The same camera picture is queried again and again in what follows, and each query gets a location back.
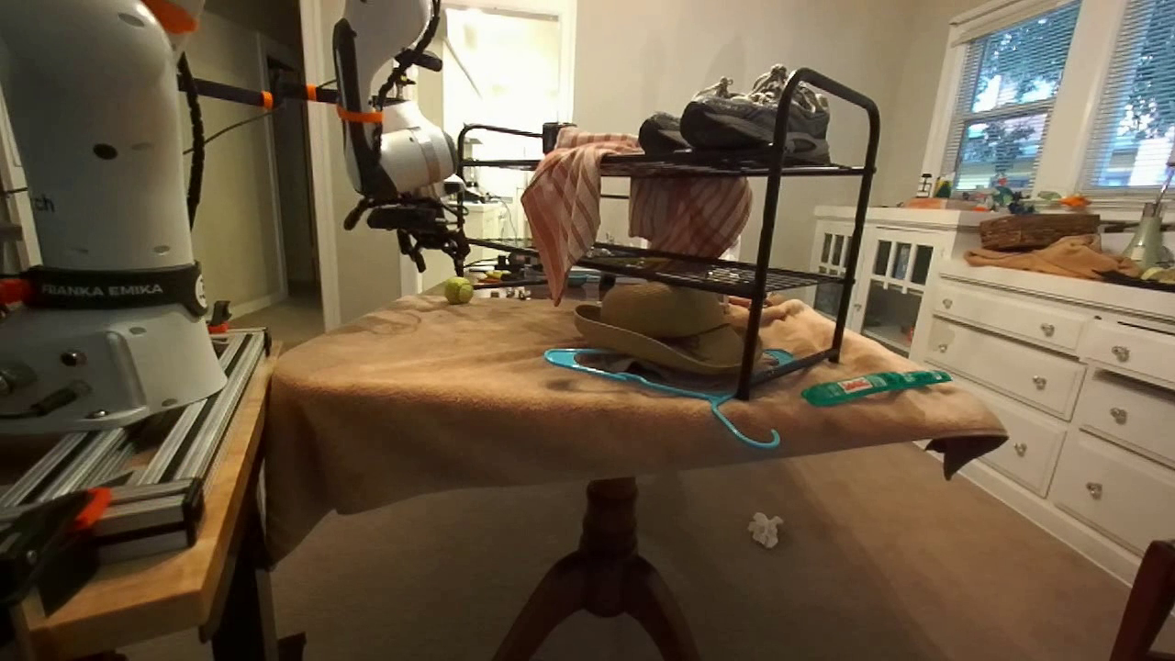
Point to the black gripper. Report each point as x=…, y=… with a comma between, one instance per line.
x=419, y=224

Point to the yellow-green tennis ball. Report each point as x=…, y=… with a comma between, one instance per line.
x=458, y=293

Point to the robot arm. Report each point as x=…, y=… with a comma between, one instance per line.
x=107, y=326

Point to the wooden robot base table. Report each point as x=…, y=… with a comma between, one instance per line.
x=181, y=543

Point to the brown tablecloth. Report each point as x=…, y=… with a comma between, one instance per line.
x=427, y=393

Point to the orange white checkered cloth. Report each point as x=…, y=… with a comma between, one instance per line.
x=673, y=216

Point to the tan straw hat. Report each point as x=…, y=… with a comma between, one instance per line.
x=664, y=326

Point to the white blue sneakers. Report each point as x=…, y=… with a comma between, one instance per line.
x=721, y=118

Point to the green plastic clip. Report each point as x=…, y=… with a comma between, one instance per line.
x=863, y=386

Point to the crumpled white paper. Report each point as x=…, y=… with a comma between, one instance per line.
x=764, y=529

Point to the brown cloth on dresser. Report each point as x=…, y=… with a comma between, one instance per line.
x=1051, y=243

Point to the white dresser with drawers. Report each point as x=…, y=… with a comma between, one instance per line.
x=1079, y=372

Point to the wooden pedestal table leg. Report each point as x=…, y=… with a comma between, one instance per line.
x=603, y=579

